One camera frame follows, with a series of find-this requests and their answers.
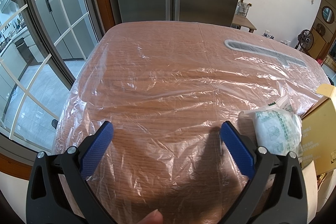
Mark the black standing fan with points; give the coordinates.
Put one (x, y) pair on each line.
(305, 40)

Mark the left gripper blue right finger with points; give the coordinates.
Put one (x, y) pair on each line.
(240, 148)

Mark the white green snack packet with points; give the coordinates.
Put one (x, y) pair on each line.
(276, 127)

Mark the wooden cabinet with mirror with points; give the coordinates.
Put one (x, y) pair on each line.
(323, 30)

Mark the operator hand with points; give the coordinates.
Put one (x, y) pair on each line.
(155, 217)

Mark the glass sliding door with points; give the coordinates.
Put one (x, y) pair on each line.
(44, 46)

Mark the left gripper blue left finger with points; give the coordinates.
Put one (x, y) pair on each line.
(93, 148)

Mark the yellow cardboard box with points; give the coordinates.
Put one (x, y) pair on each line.
(318, 132)

